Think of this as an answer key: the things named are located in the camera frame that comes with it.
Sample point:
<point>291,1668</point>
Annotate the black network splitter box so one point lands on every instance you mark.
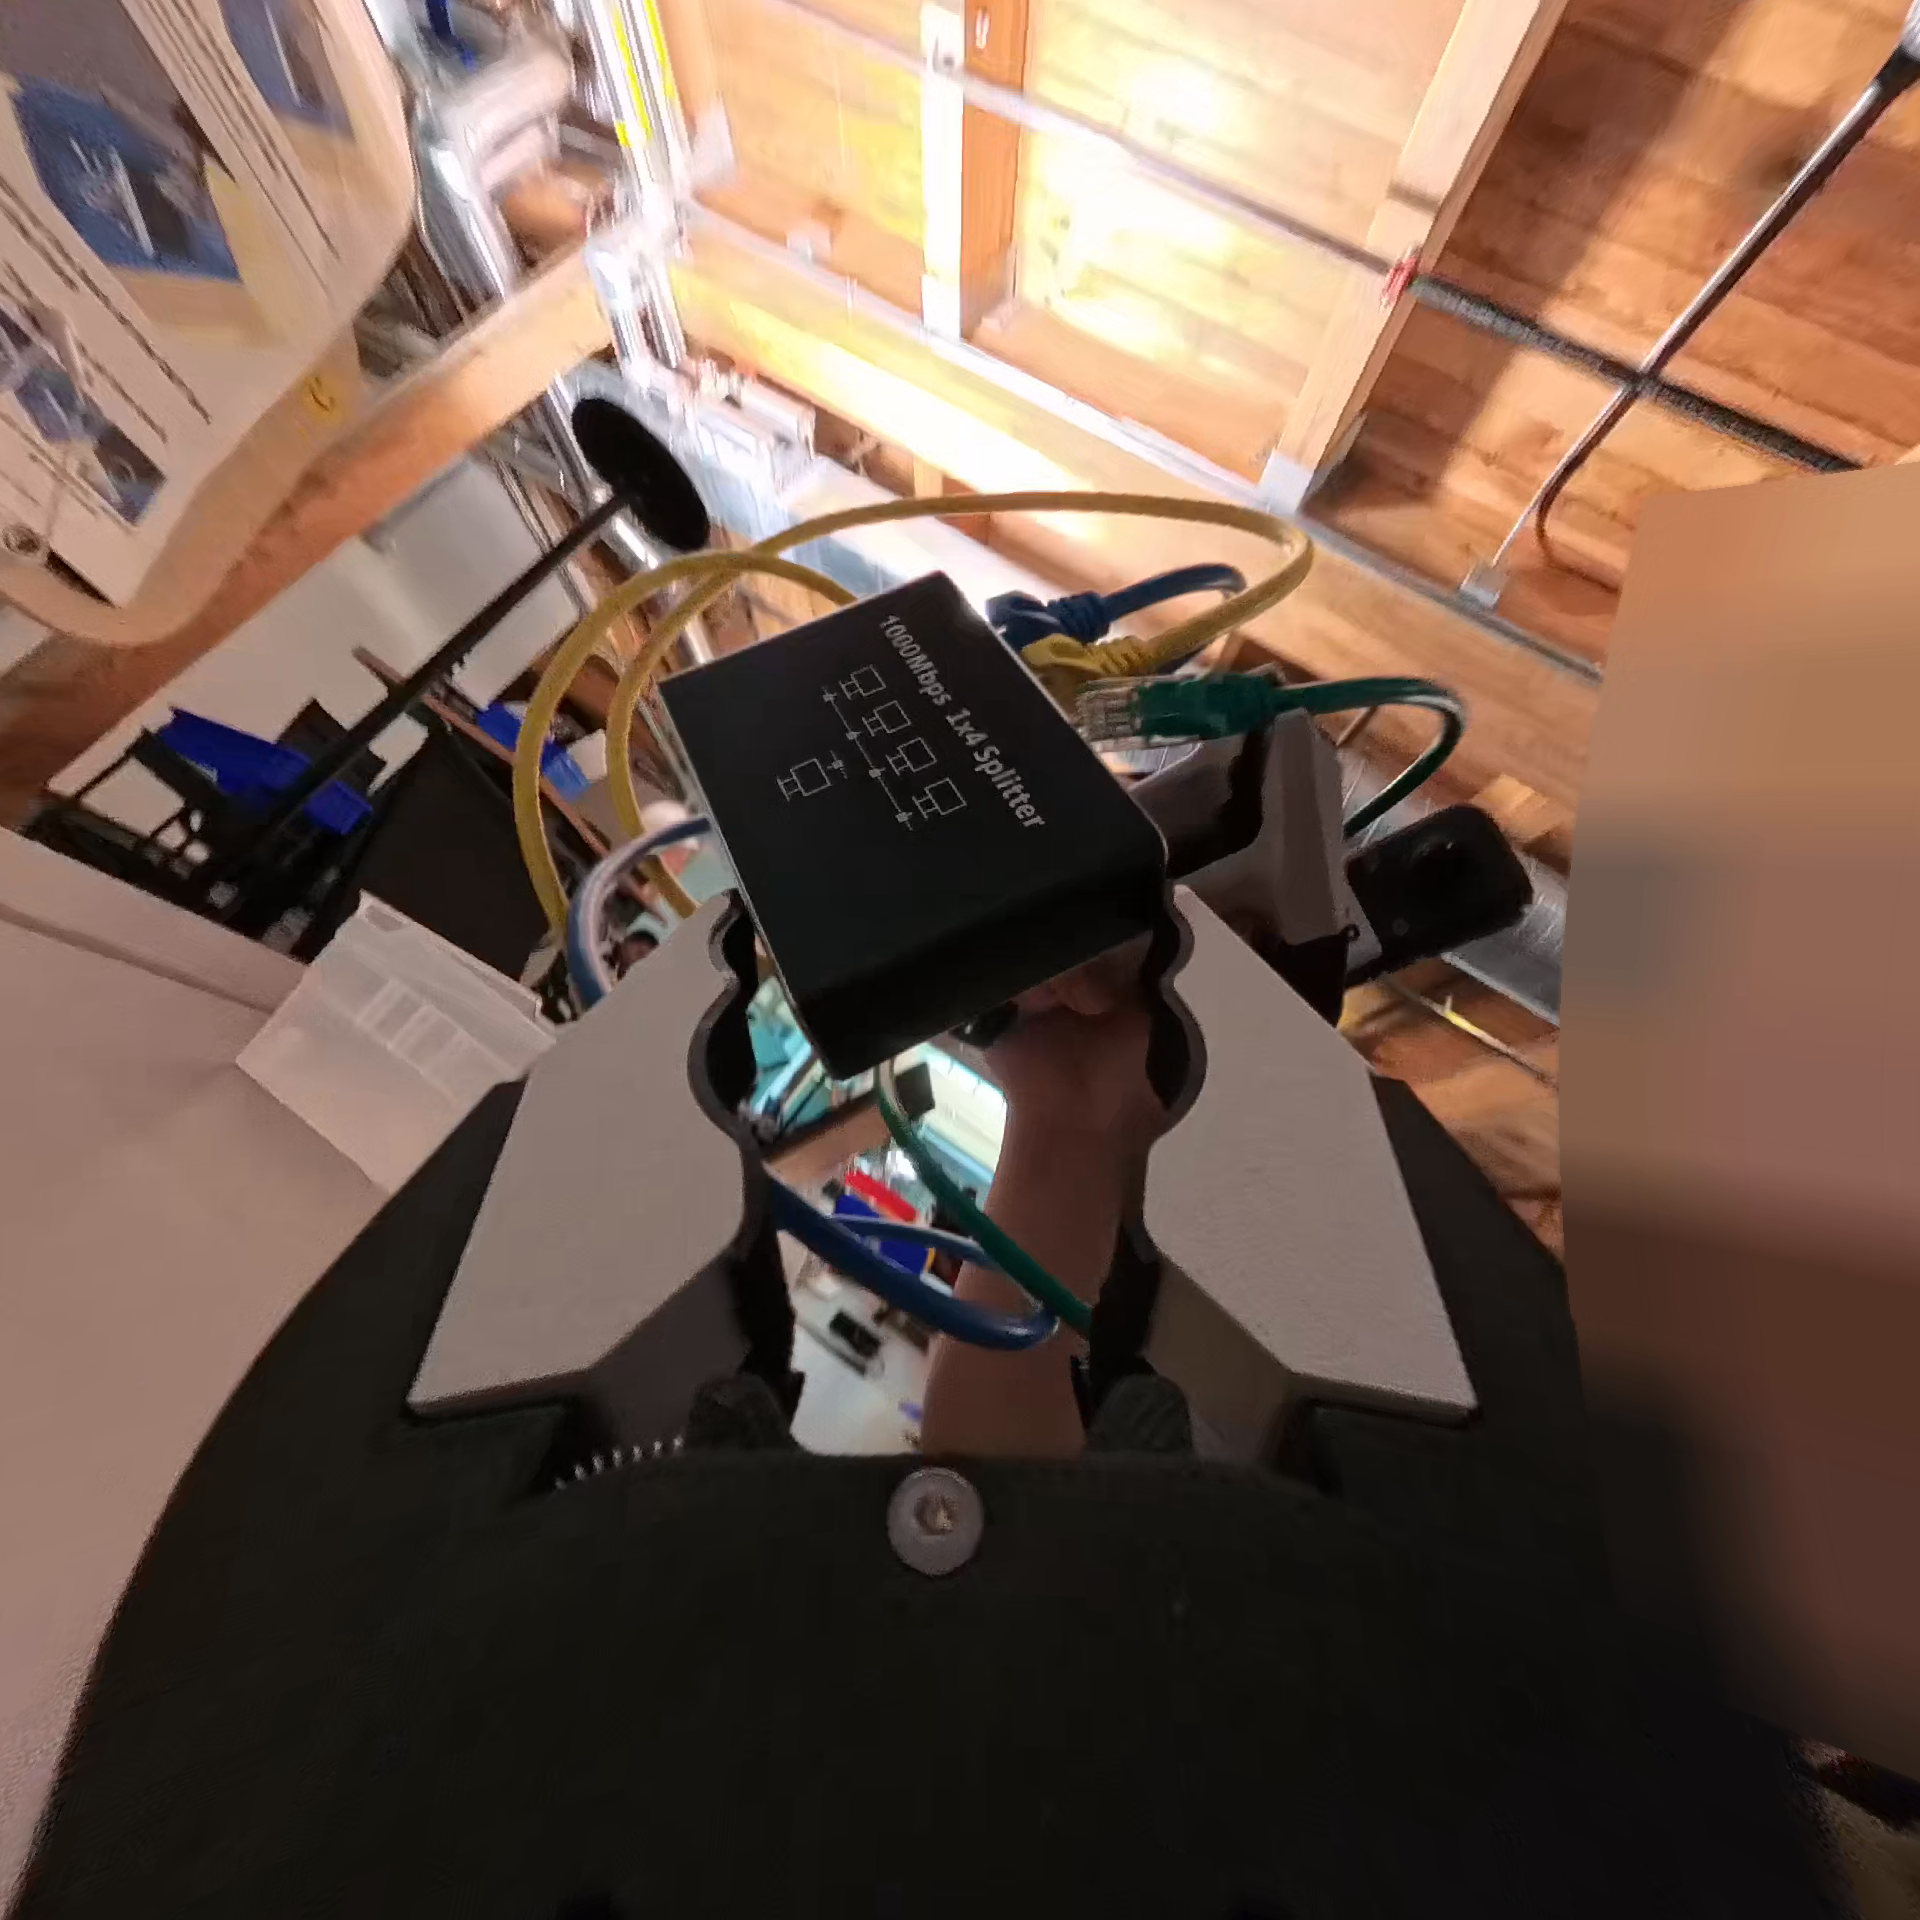
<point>899,841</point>

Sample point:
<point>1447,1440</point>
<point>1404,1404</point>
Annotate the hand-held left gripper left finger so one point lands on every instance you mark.
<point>600,1198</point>

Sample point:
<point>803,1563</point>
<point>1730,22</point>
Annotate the blue storage bin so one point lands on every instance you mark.
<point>270,765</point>
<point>530,749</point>

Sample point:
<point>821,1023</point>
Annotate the black floor lamp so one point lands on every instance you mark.
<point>642,469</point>

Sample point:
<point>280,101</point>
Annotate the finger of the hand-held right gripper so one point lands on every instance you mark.
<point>1195,820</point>
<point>1313,824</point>

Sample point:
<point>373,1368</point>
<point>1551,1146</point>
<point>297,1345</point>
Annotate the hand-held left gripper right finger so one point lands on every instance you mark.
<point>1295,1198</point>

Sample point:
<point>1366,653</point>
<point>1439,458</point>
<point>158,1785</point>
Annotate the person's right forearm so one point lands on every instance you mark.
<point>1070,1183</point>

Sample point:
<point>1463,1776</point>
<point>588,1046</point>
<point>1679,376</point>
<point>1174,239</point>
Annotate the clear plastic container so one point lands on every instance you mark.
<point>388,1036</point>

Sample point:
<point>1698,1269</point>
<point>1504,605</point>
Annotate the wooden post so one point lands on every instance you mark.
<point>448,438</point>

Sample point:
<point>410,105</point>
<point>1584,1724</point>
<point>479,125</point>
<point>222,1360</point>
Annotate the person's right hand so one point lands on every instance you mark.
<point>1086,1046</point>

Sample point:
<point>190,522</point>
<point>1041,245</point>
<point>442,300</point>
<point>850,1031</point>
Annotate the printed instruction sheet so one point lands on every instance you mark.
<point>89,300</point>

